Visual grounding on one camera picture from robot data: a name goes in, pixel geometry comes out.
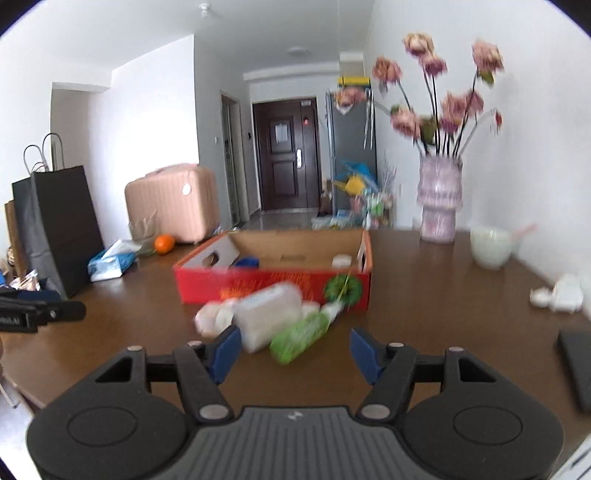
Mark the cluttered storage rack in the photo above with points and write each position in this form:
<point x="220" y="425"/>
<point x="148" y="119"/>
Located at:
<point x="360" y="200"/>

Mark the black tablet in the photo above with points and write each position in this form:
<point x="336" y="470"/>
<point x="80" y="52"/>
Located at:
<point x="575" y="350"/>

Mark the clear plastic wipes container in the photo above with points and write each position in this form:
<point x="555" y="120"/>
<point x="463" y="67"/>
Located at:
<point x="266" y="313"/>

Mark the pink suitcase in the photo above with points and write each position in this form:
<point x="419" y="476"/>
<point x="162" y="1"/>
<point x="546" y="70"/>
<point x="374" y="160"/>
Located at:
<point x="182" y="199"/>

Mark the purple ceramic vase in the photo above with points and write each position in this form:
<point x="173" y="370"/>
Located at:
<point x="440" y="194"/>

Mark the pink spoon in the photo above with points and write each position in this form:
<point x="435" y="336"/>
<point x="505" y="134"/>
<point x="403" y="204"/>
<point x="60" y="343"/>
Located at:
<point x="519" y="234"/>

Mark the grey refrigerator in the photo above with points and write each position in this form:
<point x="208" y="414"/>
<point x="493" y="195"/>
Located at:
<point x="351" y="133"/>

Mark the small white pink jar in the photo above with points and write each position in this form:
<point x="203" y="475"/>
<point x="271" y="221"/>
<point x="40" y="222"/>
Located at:
<point x="342" y="261"/>

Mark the white tape roll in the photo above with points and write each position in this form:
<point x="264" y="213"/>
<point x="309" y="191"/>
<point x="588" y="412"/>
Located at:
<point x="214" y="317"/>

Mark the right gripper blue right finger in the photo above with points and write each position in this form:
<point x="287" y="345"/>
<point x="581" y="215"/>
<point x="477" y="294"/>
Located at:
<point x="389" y="369"/>

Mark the orange fruit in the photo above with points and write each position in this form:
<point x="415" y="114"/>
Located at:
<point x="164" y="244"/>

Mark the ceiling lamp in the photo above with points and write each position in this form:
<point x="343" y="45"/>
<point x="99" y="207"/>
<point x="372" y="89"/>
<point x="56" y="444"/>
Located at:
<point x="298" y="51"/>

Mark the crumpled white tissue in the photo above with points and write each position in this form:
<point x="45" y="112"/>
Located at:
<point x="566" y="295"/>

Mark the black paper bag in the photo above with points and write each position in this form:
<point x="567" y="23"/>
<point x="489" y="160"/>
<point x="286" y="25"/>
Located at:
<point x="57" y="224"/>

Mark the dark brown entrance door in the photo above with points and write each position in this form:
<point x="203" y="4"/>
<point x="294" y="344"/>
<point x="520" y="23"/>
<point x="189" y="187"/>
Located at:
<point x="287" y="150"/>

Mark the red cardboard box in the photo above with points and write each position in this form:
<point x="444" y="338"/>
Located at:
<point x="302" y="257"/>

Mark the blue tissue pack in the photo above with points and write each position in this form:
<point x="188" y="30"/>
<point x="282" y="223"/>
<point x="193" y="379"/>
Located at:
<point x="113" y="262"/>

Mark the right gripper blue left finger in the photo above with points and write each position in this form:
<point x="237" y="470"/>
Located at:
<point x="200" y="370"/>

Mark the green plastic bottle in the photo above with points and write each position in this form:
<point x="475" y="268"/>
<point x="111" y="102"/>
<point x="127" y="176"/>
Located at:
<point x="292" y="342"/>

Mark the yellow box on fridge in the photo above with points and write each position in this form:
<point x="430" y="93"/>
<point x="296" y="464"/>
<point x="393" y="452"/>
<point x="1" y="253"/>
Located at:
<point x="354" y="81"/>

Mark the pale green ceramic bowl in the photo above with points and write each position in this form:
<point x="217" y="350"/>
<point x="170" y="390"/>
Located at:
<point x="491" y="248"/>

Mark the blue ridged lid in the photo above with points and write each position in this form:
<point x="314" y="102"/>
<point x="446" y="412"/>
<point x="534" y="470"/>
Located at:
<point x="247" y="262"/>

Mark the clear drinking glass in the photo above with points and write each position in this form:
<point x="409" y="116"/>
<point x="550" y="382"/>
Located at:
<point x="143" y="234"/>

